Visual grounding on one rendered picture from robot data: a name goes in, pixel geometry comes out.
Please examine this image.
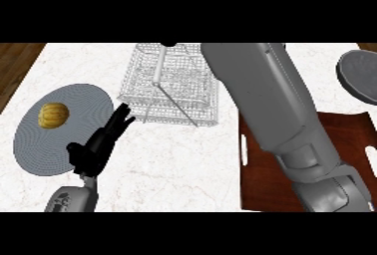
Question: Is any dark grey round pan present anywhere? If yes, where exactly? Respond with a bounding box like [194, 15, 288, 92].
[336, 49, 377, 107]

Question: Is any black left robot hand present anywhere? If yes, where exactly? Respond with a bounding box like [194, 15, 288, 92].
[65, 103, 138, 178]

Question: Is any round grey tray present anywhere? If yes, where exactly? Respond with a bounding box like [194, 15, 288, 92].
[12, 83, 117, 177]

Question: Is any brown wooden cutting board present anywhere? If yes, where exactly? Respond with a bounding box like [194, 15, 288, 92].
[237, 111, 377, 213]

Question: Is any yellow lemon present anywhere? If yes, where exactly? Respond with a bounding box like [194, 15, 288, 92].
[37, 102, 71, 129]

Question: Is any white wire tiered basket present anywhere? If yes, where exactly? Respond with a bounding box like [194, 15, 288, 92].
[117, 43, 220, 128]

